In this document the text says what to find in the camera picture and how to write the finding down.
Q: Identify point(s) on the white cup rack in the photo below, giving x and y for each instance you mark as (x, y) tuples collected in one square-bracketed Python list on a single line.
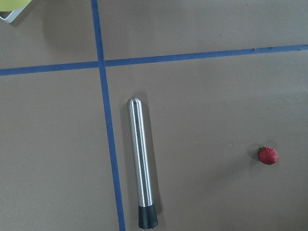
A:
[(10, 16)]

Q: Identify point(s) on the yellow plastic cup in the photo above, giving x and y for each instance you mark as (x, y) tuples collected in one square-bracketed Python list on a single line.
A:
[(12, 5)]

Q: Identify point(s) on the steel muddler black tip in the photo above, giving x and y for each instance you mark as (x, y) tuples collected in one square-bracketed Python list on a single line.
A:
[(146, 209)]

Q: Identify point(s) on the red strawberry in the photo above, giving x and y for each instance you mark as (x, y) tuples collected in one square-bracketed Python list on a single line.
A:
[(267, 155)]

